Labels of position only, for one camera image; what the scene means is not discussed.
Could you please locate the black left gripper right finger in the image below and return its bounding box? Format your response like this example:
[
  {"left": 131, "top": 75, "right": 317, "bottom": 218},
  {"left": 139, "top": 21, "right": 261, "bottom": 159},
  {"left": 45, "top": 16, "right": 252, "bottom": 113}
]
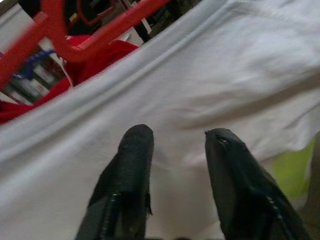
[{"left": 204, "top": 127, "right": 313, "bottom": 240}]

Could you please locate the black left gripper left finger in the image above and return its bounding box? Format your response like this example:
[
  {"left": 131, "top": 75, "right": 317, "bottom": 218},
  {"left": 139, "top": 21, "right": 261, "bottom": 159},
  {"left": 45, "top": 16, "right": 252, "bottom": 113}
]
[{"left": 74, "top": 123, "right": 155, "bottom": 240}]

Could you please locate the cream printed shirt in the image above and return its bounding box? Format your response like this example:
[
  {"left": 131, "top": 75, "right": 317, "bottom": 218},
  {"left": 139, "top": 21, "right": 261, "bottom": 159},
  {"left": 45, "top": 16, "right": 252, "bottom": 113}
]
[{"left": 0, "top": 0, "right": 320, "bottom": 240}]

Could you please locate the red plastic hanger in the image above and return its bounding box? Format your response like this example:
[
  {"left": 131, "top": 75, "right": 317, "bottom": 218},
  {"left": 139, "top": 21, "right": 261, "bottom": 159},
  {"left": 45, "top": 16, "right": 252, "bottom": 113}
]
[{"left": 0, "top": 0, "right": 173, "bottom": 88}]

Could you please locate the blue hanger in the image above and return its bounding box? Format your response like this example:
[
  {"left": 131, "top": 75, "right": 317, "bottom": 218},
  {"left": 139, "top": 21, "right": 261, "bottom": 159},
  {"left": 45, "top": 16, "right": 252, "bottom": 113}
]
[{"left": 9, "top": 48, "right": 57, "bottom": 83}]

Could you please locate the lime green cloth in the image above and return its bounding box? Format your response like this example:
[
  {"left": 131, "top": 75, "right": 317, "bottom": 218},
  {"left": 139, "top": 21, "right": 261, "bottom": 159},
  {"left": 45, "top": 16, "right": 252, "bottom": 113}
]
[{"left": 271, "top": 139, "right": 316, "bottom": 201}]

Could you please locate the red t-shirt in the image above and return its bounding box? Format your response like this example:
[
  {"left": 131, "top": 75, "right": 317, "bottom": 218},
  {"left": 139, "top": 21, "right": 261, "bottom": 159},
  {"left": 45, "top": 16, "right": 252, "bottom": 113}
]
[{"left": 0, "top": 34, "right": 140, "bottom": 125}]

